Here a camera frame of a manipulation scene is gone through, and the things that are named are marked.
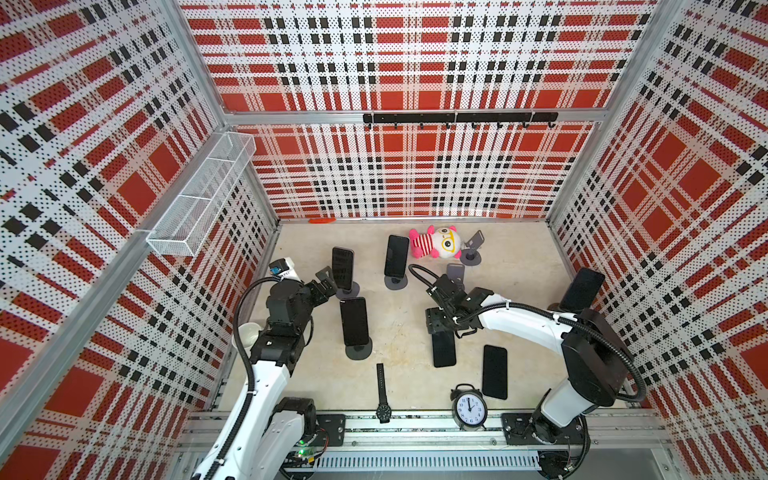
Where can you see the pink striped plush toy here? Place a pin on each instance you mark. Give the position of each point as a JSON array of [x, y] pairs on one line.
[[437, 242]]

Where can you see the black wall hook rail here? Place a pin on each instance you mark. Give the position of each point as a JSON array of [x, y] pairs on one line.
[[523, 118]]

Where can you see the grey phone stand middle back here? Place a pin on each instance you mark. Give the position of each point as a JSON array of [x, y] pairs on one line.
[[395, 283]]

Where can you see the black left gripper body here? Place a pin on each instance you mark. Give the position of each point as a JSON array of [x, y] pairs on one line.
[[310, 297]]

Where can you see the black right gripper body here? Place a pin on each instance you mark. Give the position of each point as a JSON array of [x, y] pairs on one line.
[[440, 319]]

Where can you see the grey phone stand centre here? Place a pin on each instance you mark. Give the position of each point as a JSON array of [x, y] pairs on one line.
[[456, 273]]

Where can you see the white cup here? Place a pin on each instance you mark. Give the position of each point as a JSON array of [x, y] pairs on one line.
[[248, 334]]

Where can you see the black wrist watch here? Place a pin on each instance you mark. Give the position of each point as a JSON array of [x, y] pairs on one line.
[[383, 410]]

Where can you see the grey phone stand back left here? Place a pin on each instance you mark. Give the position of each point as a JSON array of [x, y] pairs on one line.
[[346, 294]]

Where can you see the red marker pen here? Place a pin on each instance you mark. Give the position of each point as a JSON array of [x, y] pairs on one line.
[[321, 221]]

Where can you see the grey phone stand front left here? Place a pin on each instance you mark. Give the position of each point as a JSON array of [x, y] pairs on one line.
[[359, 352]]

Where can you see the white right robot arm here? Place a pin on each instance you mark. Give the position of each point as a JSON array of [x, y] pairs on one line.
[[600, 369]]

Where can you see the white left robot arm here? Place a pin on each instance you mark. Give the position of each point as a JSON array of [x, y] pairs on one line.
[[265, 425]]

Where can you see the black alarm clock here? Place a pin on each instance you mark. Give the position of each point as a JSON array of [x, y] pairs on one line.
[[469, 408]]

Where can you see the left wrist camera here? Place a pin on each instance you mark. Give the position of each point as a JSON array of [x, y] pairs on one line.
[[283, 269]]

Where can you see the black phone purple case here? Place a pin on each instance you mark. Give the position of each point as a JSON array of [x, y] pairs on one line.
[[354, 322]]

